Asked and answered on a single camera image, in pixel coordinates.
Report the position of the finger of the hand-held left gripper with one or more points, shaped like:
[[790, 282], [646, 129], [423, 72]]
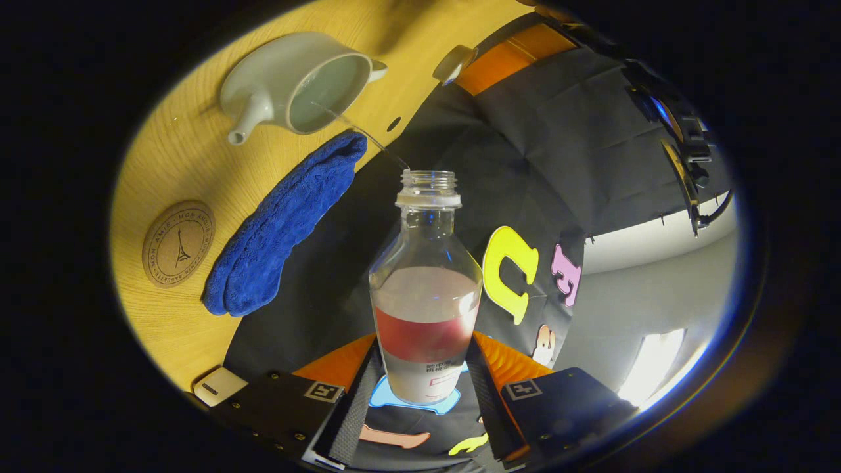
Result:
[[555, 12], [512, 58]]

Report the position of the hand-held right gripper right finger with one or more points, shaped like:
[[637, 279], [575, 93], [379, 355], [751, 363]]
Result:
[[489, 401]]

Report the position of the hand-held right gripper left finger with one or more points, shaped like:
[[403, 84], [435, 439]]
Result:
[[355, 407]]

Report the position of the white teacup lid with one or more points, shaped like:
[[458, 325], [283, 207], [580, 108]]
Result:
[[453, 64]]

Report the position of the clear plastic water bottle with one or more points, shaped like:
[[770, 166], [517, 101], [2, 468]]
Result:
[[424, 295]]

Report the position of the white ceramic teacup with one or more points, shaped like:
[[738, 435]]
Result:
[[289, 72]]

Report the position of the round cork coaster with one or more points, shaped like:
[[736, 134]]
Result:
[[178, 244]]

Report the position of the black backdrop cloth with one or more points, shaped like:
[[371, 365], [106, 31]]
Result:
[[525, 164]]

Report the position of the ceiling light panel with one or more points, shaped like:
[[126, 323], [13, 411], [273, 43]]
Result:
[[650, 368]]

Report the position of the blue towel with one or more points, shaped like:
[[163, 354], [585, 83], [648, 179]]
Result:
[[282, 223]]

